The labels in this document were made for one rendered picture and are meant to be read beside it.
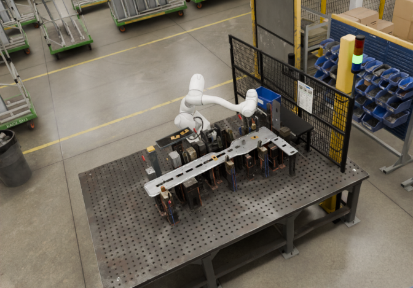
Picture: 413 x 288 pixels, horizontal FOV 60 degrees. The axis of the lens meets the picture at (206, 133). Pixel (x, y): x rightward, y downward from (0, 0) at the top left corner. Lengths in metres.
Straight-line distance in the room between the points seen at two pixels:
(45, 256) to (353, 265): 3.25
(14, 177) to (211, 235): 3.24
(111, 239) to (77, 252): 1.07
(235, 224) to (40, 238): 2.49
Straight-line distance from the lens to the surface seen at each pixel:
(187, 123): 3.94
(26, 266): 4.63
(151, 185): 3.30
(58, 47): 9.15
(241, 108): 3.15
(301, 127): 3.66
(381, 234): 4.18
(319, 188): 3.51
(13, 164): 5.46
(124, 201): 3.68
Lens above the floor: 3.25
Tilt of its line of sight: 37 degrees down
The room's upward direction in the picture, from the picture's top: 10 degrees counter-clockwise
